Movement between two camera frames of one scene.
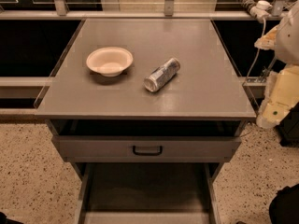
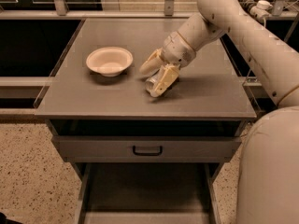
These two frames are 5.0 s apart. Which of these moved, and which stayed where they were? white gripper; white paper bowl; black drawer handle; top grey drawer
Moved: white gripper
Stayed: white paper bowl; black drawer handle; top grey drawer
